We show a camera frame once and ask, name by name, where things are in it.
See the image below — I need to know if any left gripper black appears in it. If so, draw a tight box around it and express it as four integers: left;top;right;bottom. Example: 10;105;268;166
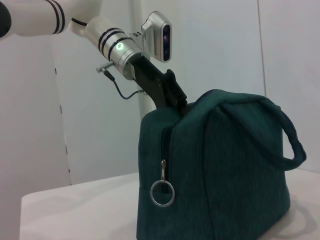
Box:
130;55;188;116

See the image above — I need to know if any dark teal fabric lunch bag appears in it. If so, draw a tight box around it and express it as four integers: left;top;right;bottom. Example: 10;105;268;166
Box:
136;89;307;240

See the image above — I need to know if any left gripper cable with plug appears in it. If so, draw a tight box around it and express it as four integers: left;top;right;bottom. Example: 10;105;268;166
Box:
95;63;146;100

